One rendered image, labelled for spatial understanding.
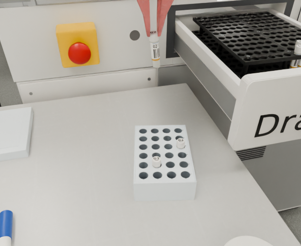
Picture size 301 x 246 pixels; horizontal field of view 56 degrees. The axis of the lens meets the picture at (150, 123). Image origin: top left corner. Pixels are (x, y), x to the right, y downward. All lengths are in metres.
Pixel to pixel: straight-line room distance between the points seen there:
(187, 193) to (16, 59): 0.42
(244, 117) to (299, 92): 0.07
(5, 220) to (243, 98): 0.33
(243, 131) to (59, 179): 0.27
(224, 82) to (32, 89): 0.40
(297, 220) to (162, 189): 1.11
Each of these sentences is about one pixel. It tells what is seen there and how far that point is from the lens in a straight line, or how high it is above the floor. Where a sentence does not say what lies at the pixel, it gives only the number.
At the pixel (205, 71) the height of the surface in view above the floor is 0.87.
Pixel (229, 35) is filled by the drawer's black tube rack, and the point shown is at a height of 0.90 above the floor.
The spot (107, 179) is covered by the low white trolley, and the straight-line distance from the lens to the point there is 0.44.
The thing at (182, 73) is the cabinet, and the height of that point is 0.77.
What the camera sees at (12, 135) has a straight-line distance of 0.54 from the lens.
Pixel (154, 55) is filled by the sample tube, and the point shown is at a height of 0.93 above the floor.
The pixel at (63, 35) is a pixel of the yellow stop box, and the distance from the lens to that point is 0.55.
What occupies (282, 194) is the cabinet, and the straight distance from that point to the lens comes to 1.26.
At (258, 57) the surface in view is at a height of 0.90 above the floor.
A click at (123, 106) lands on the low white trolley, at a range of 0.59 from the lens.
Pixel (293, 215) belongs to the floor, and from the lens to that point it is 1.46.
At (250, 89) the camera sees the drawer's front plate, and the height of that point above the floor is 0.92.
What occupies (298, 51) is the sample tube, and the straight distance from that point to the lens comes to 0.52.
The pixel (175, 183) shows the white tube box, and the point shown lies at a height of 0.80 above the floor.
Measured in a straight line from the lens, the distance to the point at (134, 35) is 0.61.
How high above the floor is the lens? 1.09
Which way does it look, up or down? 38 degrees down
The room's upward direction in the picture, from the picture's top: straight up
